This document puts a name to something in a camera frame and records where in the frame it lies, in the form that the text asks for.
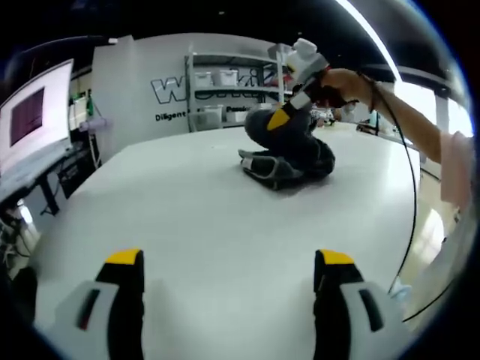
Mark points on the green hanging item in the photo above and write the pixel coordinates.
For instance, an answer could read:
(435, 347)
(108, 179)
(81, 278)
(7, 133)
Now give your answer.
(89, 104)

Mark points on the grey metal shelving unit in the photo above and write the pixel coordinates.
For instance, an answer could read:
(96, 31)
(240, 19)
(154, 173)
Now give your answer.
(232, 58)

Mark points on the dark grey towel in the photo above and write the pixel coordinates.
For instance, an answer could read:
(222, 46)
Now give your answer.
(292, 157)

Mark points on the group of white storage boxes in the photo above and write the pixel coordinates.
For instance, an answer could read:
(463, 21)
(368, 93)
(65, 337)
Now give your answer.
(227, 78)

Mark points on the white table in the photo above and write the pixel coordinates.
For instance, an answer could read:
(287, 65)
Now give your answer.
(187, 225)

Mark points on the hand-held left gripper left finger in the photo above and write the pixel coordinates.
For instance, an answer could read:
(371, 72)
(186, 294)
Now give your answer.
(123, 300)

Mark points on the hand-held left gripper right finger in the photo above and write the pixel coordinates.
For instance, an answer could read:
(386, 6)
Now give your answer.
(337, 300)

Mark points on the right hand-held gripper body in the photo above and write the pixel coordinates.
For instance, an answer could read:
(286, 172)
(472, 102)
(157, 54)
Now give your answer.
(309, 63)

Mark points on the grey standing desk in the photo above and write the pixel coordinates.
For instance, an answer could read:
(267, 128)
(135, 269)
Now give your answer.
(37, 168)

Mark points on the person's right hand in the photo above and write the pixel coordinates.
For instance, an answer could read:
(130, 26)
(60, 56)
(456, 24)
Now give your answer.
(345, 88)

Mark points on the pink screen monitor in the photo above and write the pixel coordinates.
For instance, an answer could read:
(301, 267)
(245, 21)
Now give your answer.
(52, 120)

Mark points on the ceiling light strip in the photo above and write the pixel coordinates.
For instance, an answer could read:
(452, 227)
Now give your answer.
(371, 37)

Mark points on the grey chair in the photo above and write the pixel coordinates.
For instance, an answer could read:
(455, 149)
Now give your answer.
(204, 122)

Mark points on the lavender roll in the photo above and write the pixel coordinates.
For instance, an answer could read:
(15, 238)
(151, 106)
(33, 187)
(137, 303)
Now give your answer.
(95, 123)

